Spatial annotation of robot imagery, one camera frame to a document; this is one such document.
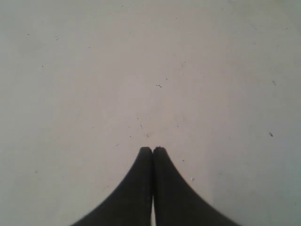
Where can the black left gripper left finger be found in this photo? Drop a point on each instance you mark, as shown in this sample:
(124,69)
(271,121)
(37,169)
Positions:
(130,203)

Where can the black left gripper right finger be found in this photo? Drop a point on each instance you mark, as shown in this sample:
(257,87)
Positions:
(175,202)

